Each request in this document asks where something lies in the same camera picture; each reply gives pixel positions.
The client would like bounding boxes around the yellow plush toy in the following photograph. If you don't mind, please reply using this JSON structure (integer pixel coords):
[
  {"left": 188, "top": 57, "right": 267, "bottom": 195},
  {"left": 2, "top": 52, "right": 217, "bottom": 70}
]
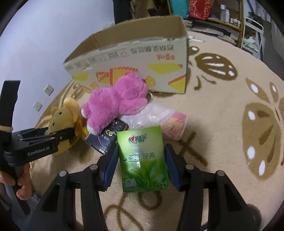
[{"left": 45, "top": 97, "right": 83, "bottom": 155}]

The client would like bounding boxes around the pink plush bear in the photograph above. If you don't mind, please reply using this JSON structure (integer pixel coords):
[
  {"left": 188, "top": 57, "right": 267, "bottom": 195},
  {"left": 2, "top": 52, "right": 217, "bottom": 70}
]
[{"left": 81, "top": 72, "right": 148, "bottom": 135}]

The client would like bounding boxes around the green tissue pack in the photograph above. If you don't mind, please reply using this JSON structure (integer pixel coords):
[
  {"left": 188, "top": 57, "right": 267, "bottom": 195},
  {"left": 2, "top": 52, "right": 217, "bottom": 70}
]
[{"left": 117, "top": 126, "right": 170, "bottom": 192}]

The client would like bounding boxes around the person's left hand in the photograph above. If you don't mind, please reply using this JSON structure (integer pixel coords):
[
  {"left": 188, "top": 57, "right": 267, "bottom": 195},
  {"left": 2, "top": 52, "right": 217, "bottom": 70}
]
[{"left": 1, "top": 163, "right": 32, "bottom": 200}]

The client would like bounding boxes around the dark blue packet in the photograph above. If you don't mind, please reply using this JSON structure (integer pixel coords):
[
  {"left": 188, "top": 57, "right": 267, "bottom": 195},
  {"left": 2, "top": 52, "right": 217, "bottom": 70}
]
[{"left": 85, "top": 118, "right": 128, "bottom": 155}]

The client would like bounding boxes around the beige patterned carpet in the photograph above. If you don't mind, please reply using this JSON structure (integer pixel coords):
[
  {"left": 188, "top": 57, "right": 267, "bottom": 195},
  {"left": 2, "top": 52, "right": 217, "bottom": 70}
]
[{"left": 31, "top": 32, "right": 283, "bottom": 230}]

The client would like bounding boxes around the printed cardboard box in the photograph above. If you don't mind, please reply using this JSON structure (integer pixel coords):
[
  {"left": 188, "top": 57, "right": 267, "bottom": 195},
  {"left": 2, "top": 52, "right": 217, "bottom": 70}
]
[{"left": 63, "top": 15, "right": 188, "bottom": 94}]

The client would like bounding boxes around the white metal cart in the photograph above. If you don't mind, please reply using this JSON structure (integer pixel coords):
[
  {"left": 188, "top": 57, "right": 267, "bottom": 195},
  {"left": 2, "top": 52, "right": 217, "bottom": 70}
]
[{"left": 241, "top": 17, "right": 264, "bottom": 61}]

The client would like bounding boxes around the teal bag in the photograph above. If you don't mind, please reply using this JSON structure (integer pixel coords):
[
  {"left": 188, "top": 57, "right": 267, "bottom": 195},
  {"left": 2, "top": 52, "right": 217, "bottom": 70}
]
[{"left": 170, "top": 0, "right": 189, "bottom": 19}]

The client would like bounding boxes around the wooden shelf unit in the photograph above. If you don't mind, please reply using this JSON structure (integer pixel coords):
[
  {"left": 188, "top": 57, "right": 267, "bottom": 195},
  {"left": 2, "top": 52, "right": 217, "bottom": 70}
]
[{"left": 168, "top": 0, "right": 244, "bottom": 48}]

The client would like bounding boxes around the red patterned bag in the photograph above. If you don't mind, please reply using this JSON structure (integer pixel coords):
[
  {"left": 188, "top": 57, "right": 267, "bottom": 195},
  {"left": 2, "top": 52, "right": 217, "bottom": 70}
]
[{"left": 189, "top": 0, "right": 214, "bottom": 20}]

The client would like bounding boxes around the lower white wall socket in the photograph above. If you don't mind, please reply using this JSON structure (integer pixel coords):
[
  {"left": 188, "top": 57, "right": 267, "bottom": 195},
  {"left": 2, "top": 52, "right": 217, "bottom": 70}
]
[{"left": 33, "top": 101, "right": 42, "bottom": 112}]

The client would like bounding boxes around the white wall socket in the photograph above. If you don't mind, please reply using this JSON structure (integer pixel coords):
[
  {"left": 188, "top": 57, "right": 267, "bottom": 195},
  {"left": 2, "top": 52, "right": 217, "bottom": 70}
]
[
  {"left": 33, "top": 101, "right": 42, "bottom": 112},
  {"left": 44, "top": 84, "right": 54, "bottom": 96}
]

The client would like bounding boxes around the upper white wall socket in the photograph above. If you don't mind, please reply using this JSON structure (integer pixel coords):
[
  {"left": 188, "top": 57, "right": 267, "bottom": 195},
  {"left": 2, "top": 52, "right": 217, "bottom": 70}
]
[{"left": 44, "top": 84, "right": 54, "bottom": 96}]

